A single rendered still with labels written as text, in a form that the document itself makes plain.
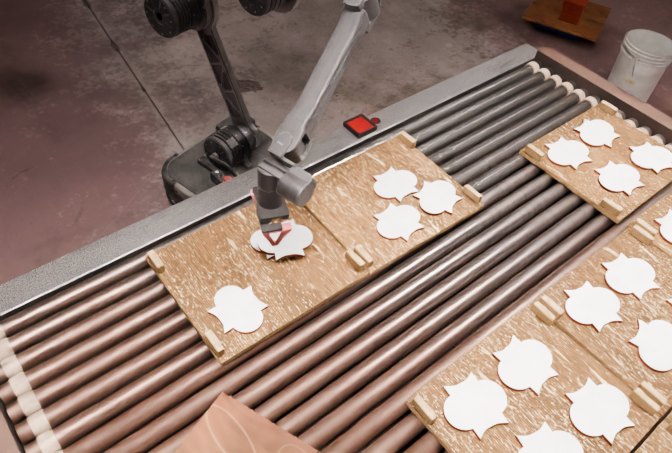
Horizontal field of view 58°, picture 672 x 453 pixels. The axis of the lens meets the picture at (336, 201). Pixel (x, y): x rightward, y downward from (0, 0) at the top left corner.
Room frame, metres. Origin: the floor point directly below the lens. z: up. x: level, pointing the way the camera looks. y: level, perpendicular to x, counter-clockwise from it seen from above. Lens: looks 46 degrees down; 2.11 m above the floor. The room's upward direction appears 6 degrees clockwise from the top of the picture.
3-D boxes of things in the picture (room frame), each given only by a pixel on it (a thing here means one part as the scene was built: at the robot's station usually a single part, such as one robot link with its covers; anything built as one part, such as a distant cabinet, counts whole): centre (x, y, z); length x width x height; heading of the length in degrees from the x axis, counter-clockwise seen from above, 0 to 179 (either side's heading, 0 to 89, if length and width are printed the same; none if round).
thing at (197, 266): (0.88, 0.17, 0.93); 0.41 x 0.35 x 0.02; 133
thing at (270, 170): (0.93, 0.14, 1.20); 0.07 x 0.06 x 0.07; 58
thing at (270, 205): (0.93, 0.15, 1.13); 0.10 x 0.07 x 0.07; 21
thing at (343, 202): (1.16, -0.14, 0.93); 0.41 x 0.35 x 0.02; 132
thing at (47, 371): (1.18, -0.08, 0.90); 1.95 x 0.05 x 0.05; 133
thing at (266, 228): (0.89, 0.13, 1.06); 0.07 x 0.07 x 0.09; 21
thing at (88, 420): (1.07, -0.18, 0.90); 1.95 x 0.05 x 0.05; 133
